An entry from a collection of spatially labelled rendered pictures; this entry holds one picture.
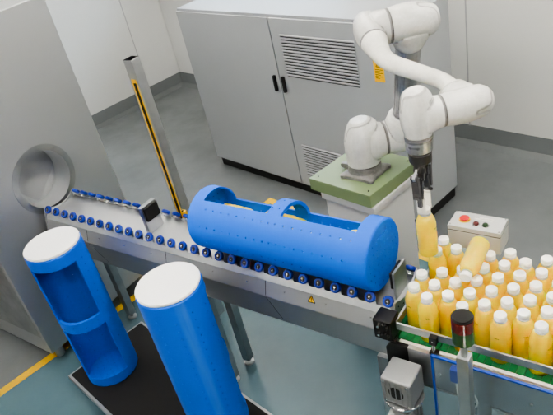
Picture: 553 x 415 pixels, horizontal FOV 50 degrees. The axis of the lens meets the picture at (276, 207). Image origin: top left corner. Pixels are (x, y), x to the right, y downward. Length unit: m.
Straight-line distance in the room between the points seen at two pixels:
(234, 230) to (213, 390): 0.73
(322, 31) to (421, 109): 2.16
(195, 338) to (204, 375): 0.22
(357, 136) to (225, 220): 0.70
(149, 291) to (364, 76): 2.04
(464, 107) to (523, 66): 2.89
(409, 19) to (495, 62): 2.59
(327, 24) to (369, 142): 1.36
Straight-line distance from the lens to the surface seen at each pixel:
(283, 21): 4.18
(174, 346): 2.56
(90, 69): 7.28
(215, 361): 2.68
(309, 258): 2.29
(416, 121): 1.88
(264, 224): 2.38
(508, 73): 4.87
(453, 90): 1.94
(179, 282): 2.50
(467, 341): 1.81
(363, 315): 2.36
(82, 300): 3.50
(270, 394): 3.35
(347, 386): 3.29
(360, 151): 2.72
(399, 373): 2.18
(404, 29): 2.34
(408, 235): 3.04
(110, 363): 3.65
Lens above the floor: 2.50
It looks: 32 degrees down
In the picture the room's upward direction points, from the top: 14 degrees counter-clockwise
